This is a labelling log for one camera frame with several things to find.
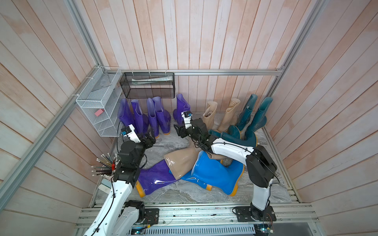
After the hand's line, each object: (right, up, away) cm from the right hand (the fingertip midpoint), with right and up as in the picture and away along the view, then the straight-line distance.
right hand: (177, 124), depth 85 cm
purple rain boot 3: (-14, +2, 0) cm, 14 cm away
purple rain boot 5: (-15, -31, -4) cm, 35 cm away
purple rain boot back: (+3, +11, +4) cm, 13 cm away
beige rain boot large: (+3, -23, +2) cm, 23 cm away
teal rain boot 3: (+39, -4, +16) cm, 42 cm away
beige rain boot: (+19, +5, -2) cm, 19 cm away
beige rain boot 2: (+35, +4, +13) cm, 38 cm away
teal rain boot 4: (+49, -10, +11) cm, 51 cm away
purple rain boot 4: (-8, +5, +3) cm, 10 cm away
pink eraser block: (-45, +7, -3) cm, 45 cm away
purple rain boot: (-33, +7, +5) cm, 34 cm away
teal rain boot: (+44, +5, +8) cm, 45 cm away
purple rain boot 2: (-22, +2, +3) cm, 22 cm away
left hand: (-13, -5, -10) cm, 18 cm away
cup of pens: (-40, -24, -5) cm, 47 cm away
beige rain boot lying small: (+21, -17, -10) cm, 29 cm away
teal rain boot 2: (+52, +3, +5) cm, 52 cm away
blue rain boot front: (+20, -26, -9) cm, 34 cm away
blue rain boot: (+7, -30, -3) cm, 31 cm away
